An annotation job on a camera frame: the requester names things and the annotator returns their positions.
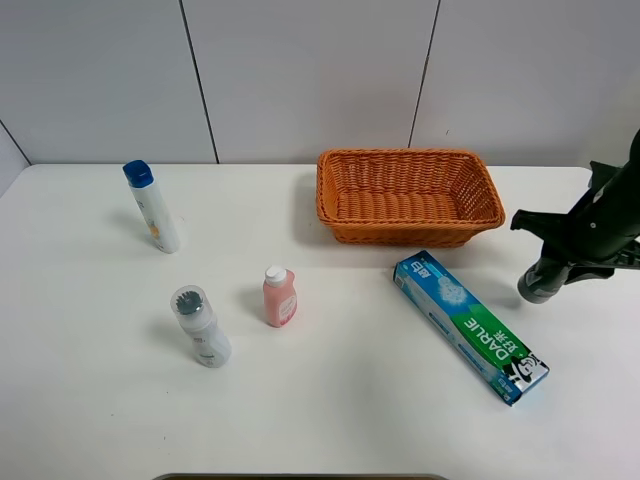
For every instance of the white bottle with brush cap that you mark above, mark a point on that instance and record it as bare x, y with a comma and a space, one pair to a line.
199, 321

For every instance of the white blue-capped shampoo bottle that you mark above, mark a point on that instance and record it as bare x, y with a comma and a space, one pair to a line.
152, 206

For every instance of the dark green bottle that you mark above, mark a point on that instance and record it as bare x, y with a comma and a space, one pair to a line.
544, 279

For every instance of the orange wicker basket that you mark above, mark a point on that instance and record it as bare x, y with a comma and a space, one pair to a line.
434, 198

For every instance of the pink bottle white cap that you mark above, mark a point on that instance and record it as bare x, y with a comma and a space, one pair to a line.
280, 297

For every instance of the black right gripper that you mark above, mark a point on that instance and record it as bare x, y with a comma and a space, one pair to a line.
599, 225

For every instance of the green Darlie toothpaste box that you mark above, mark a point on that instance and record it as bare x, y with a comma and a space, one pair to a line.
504, 362

